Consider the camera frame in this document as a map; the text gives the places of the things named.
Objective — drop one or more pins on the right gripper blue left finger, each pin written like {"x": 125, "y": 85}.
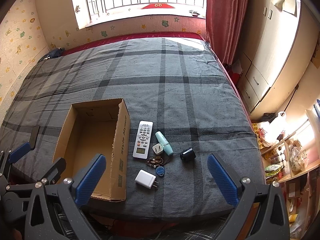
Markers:
{"x": 76, "y": 192}

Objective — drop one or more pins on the black smartphone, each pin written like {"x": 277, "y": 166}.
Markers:
{"x": 33, "y": 137}

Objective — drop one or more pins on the white plastic bag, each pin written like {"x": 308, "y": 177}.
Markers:
{"x": 271, "y": 125}

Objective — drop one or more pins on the blue oval key fob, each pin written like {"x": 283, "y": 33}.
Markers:
{"x": 160, "y": 171}

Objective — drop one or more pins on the white remote control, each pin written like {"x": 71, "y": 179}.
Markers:
{"x": 143, "y": 138}

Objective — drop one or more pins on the dark blue cloth bundle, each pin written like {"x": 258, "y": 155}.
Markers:
{"x": 55, "y": 53}

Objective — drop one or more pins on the small white plug adapter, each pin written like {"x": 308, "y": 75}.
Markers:
{"x": 157, "y": 149}

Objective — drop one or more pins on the wooden shelf with clutter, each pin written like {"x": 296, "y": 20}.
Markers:
{"x": 293, "y": 163}

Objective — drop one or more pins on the black cylindrical speaker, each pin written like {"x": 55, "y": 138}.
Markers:
{"x": 188, "y": 155}

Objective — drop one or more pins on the large white charger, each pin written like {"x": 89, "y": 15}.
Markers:
{"x": 146, "y": 179}

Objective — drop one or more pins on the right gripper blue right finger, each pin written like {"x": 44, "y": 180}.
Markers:
{"x": 239, "y": 192}

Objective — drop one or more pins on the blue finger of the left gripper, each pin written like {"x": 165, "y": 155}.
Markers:
{"x": 53, "y": 169}
{"x": 11, "y": 157}

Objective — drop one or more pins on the brown cardboard box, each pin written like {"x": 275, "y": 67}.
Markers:
{"x": 92, "y": 127}

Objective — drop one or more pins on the cream wardrobe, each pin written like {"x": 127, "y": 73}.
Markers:
{"x": 277, "y": 41}

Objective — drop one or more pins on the grey plaid bed sheet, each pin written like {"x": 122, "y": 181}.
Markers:
{"x": 176, "y": 83}

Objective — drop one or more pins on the metal keyring with beads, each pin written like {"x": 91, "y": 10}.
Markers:
{"x": 157, "y": 161}

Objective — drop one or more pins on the mint green tube bottle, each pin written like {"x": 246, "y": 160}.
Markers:
{"x": 164, "y": 143}

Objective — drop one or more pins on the red curtain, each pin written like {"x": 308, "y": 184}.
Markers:
{"x": 224, "y": 20}

